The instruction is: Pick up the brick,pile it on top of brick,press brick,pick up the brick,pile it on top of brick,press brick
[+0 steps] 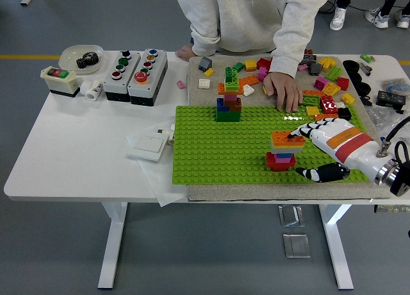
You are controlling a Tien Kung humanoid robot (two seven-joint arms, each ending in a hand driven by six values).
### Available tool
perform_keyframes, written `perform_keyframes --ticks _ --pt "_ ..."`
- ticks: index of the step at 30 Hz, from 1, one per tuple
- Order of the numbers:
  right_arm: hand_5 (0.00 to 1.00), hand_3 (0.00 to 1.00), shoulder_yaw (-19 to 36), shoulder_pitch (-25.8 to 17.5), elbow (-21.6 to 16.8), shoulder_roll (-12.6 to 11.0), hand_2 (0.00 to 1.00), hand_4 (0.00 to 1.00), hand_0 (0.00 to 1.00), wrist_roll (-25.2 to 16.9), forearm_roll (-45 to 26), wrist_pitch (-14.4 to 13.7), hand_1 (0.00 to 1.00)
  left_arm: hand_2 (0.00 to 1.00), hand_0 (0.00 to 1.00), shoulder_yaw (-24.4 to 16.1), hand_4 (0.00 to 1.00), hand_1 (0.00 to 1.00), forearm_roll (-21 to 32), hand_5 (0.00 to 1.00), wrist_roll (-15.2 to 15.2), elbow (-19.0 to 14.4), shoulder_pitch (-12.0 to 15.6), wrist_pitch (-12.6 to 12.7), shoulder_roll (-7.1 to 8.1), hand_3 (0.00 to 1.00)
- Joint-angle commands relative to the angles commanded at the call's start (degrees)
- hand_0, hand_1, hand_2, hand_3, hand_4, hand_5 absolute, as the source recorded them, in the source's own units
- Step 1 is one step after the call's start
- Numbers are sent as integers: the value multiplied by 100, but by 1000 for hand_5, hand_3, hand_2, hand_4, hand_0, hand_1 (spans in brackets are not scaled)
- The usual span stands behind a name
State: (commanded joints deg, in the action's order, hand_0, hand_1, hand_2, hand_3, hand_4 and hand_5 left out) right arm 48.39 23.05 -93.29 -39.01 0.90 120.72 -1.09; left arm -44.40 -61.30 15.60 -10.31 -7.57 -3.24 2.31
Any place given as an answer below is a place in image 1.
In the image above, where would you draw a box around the yellow angular brick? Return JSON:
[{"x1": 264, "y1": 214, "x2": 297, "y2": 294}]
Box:
[{"x1": 318, "y1": 56, "x2": 337, "y2": 72}]

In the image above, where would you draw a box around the person's right hand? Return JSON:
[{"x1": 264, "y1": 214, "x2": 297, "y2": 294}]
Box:
[{"x1": 175, "y1": 44, "x2": 195, "y2": 62}]

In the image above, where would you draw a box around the lime green six-stud brick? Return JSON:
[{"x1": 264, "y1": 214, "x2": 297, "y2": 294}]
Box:
[{"x1": 300, "y1": 94, "x2": 322, "y2": 107}]

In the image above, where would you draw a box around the white paper sheet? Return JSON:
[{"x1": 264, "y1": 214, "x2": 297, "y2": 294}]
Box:
[{"x1": 124, "y1": 124, "x2": 188, "y2": 208}]

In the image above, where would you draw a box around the metal floor outlet plate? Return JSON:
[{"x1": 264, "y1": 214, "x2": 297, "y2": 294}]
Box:
[
  {"x1": 277, "y1": 204, "x2": 305, "y2": 228},
  {"x1": 282, "y1": 232, "x2": 312, "y2": 259}
]

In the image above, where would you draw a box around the red green switch box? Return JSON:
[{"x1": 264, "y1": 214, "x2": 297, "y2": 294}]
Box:
[{"x1": 40, "y1": 65, "x2": 81, "y2": 99}]

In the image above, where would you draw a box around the white table leg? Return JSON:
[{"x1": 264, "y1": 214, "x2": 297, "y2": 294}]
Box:
[
  {"x1": 318, "y1": 203, "x2": 355, "y2": 291},
  {"x1": 97, "y1": 201, "x2": 129, "y2": 290}
]

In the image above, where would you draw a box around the green studded baseplate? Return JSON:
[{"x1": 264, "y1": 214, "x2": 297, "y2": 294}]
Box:
[{"x1": 171, "y1": 104, "x2": 390, "y2": 185}]

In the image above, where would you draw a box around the white wall switch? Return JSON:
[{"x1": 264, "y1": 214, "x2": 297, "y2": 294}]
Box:
[{"x1": 127, "y1": 133, "x2": 168, "y2": 163}]

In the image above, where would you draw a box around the wide red brick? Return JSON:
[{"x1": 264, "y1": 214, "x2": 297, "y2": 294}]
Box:
[{"x1": 265, "y1": 151, "x2": 298, "y2": 173}]

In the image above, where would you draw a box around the blue wire bundle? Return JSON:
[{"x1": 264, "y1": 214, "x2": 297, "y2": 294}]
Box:
[{"x1": 381, "y1": 78, "x2": 410, "y2": 92}]

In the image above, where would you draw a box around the person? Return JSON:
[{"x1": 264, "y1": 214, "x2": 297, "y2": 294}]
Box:
[
  {"x1": 329, "y1": 0, "x2": 356, "y2": 31},
  {"x1": 365, "y1": 0, "x2": 410, "y2": 30},
  {"x1": 175, "y1": 0, "x2": 334, "y2": 114}
]

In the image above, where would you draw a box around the emergency stop control box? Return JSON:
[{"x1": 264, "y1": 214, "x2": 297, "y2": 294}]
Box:
[{"x1": 127, "y1": 47, "x2": 169, "y2": 107}]

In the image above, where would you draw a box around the four-button control box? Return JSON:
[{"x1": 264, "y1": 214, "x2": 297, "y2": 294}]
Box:
[{"x1": 102, "y1": 49, "x2": 142, "y2": 102}]

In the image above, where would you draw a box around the white pipe tee fitting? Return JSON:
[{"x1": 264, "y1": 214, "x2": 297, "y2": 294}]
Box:
[{"x1": 79, "y1": 78, "x2": 104, "y2": 102}]

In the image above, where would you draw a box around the small dark green brick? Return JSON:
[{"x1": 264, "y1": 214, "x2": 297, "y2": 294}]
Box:
[{"x1": 225, "y1": 65, "x2": 239, "y2": 83}]

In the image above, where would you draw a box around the black electronic module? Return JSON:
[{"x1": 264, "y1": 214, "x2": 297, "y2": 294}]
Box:
[{"x1": 375, "y1": 89, "x2": 407, "y2": 112}]

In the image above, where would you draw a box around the clear plastic bag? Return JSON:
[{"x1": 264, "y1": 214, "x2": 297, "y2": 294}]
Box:
[{"x1": 365, "y1": 104, "x2": 410, "y2": 139}]

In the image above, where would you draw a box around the white bowl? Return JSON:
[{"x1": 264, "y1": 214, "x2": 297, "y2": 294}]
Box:
[{"x1": 58, "y1": 44, "x2": 106, "y2": 75}]

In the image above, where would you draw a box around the black gear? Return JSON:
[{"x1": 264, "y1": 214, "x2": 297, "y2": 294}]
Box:
[{"x1": 76, "y1": 51, "x2": 100, "y2": 70}]

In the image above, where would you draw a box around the small metal tool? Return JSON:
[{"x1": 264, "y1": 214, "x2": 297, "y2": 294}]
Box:
[{"x1": 357, "y1": 60, "x2": 374, "y2": 77}]

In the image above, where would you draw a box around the yellow eight-stud brick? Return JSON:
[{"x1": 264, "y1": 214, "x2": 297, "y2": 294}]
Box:
[{"x1": 270, "y1": 142, "x2": 305, "y2": 149}]

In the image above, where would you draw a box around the orange flat brick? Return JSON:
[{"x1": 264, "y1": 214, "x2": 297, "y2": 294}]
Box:
[{"x1": 217, "y1": 82, "x2": 244, "y2": 96}]

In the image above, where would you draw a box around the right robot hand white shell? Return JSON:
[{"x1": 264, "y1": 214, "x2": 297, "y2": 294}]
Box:
[{"x1": 286, "y1": 117, "x2": 398, "y2": 184}]

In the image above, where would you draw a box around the glossy red brick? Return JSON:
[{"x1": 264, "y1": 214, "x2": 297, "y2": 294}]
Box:
[{"x1": 320, "y1": 95, "x2": 340, "y2": 114}]

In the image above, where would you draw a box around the under-table control panel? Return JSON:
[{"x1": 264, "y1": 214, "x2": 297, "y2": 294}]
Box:
[{"x1": 373, "y1": 204, "x2": 410, "y2": 214}]

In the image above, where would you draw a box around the large dark green brick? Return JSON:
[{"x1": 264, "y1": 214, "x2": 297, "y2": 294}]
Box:
[{"x1": 216, "y1": 110, "x2": 242, "y2": 124}]

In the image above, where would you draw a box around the person's left hand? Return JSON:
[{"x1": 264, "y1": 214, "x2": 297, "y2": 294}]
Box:
[{"x1": 263, "y1": 71, "x2": 304, "y2": 114}]

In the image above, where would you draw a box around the light grey brick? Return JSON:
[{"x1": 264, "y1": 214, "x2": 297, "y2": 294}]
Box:
[{"x1": 270, "y1": 146, "x2": 304, "y2": 154}]

